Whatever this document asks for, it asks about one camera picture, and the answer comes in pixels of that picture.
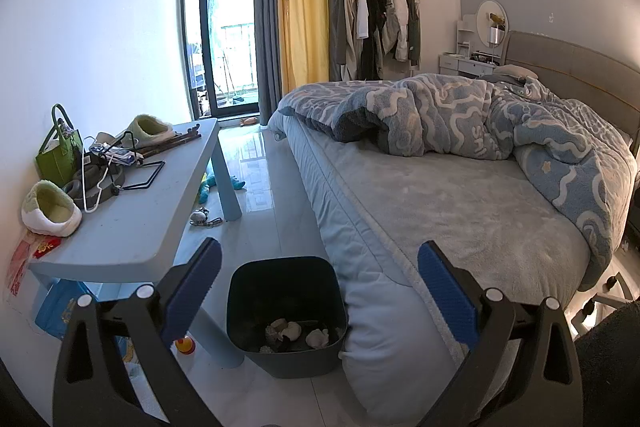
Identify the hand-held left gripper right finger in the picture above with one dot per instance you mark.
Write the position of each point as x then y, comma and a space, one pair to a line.
447, 297

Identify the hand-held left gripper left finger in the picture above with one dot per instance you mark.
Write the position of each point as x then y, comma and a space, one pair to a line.
192, 297

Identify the dark plastic waste bin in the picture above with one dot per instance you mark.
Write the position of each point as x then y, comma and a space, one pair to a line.
285, 287

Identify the small yellow red toy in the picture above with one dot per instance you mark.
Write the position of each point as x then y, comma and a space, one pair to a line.
185, 346

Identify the bed with grey sheet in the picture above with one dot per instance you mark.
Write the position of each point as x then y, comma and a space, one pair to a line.
425, 207

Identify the light blue table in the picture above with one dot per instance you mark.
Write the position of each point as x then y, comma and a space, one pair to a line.
150, 207

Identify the blue plush toy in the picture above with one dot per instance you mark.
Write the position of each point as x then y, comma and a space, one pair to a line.
206, 189

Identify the blue printed package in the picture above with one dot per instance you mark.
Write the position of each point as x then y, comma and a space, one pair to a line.
60, 312

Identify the dark wooden sticks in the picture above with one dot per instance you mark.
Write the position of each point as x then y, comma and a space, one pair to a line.
172, 139

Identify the red paper envelope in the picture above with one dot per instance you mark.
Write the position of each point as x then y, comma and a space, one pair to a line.
40, 249

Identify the green fluffy slipper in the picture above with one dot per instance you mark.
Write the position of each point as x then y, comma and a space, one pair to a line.
50, 212
150, 129

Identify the person's dark fleece clothing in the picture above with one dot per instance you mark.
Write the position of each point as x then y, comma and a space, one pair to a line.
610, 367

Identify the blue patterned fleece blanket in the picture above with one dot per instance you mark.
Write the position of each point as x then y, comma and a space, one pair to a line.
450, 117

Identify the green tote bag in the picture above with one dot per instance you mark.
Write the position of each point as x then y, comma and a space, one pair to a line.
57, 157

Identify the white vanity table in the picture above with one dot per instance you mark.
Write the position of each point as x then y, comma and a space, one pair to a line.
465, 64

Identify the grey pillow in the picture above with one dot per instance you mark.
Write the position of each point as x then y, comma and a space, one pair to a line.
517, 72

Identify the grey padded headboard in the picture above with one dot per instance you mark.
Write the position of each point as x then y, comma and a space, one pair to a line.
575, 67

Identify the grey green garment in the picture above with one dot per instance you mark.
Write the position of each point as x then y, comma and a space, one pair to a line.
414, 27

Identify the white coat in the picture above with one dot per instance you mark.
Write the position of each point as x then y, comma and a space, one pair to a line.
400, 22

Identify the round mirror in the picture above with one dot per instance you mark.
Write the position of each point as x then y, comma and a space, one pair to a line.
487, 19

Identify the beige coat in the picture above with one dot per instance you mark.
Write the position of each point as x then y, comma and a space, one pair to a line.
345, 32

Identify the black jacket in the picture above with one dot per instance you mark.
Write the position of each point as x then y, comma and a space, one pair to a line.
374, 22

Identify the glass sliding door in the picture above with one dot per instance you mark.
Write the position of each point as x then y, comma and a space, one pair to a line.
225, 7

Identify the white shirt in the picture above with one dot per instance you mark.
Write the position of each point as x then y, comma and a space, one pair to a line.
362, 17

